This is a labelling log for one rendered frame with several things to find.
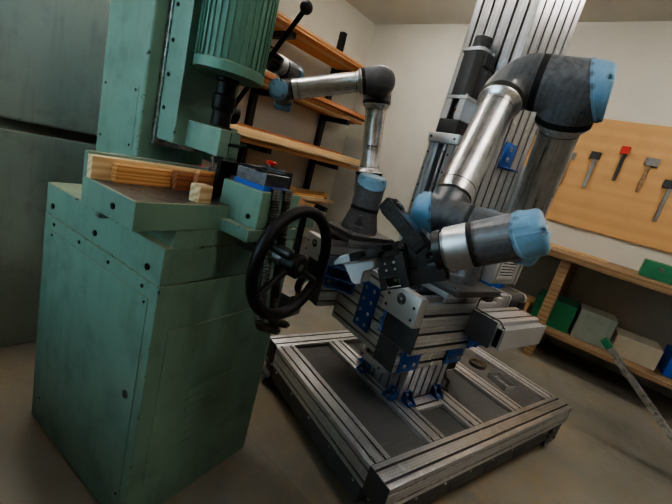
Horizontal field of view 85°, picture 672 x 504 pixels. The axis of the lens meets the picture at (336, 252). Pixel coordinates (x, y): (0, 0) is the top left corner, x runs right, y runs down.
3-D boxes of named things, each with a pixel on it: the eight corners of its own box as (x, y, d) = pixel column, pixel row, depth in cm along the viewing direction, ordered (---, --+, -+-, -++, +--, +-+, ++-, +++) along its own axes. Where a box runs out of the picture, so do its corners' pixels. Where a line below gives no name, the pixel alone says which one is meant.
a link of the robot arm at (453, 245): (462, 222, 57) (470, 223, 65) (433, 228, 60) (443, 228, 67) (471, 269, 57) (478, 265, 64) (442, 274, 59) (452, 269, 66)
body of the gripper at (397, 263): (376, 291, 65) (445, 281, 59) (367, 243, 65) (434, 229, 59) (391, 286, 72) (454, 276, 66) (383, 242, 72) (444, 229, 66)
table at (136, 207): (159, 248, 66) (163, 216, 65) (78, 201, 81) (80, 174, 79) (336, 236, 117) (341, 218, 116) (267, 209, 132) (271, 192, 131)
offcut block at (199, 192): (198, 203, 83) (201, 185, 82) (188, 199, 84) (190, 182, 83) (210, 203, 86) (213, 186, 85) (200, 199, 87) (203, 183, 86)
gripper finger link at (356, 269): (332, 288, 70) (376, 281, 65) (326, 258, 70) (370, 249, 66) (339, 286, 73) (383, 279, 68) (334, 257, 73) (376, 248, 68)
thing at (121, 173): (115, 182, 80) (117, 164, 79) (110, 180, 81) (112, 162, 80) (293, 198, 133) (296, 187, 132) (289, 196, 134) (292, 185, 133)
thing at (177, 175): (174, 189, 90) (177, 171, 89) (169, 187, 91) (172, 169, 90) (243, 195, 110) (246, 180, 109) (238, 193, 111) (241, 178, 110)
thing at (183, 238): (173, 248, 80) (176, 231, 79) (122, 219, 90) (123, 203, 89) (290, 240, 114) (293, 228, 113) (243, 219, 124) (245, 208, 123)
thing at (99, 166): (90, 178, 78) (92, 155, 77) (85, 176, 79) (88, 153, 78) (278, 195, 129) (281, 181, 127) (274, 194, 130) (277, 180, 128)
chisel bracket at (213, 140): (215, 162, 95) (221, 128, 93) (182, 150, 102) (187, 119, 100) (237, 165, 101) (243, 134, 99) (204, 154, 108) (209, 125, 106)
